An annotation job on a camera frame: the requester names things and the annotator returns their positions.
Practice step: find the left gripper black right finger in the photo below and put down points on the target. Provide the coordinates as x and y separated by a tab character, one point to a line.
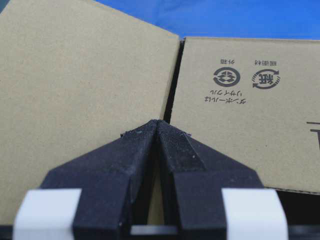
211	196

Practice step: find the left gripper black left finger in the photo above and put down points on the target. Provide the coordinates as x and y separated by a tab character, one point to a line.
91	196

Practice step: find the brown cardboard box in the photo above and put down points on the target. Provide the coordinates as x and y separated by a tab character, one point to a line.
75	74

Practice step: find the blue table cloth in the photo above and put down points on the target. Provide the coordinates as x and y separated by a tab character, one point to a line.
225	17

